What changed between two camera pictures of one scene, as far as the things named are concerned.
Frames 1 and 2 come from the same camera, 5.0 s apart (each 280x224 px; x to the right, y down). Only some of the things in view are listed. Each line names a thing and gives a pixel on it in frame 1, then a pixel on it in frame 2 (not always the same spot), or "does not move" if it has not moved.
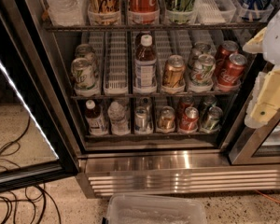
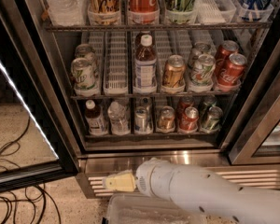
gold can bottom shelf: x=166 y=118 does not move
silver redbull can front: x=140 y=119 does not move
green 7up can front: x=83 y=76 does not move
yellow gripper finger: x=271 y=91 to x=122 y=181
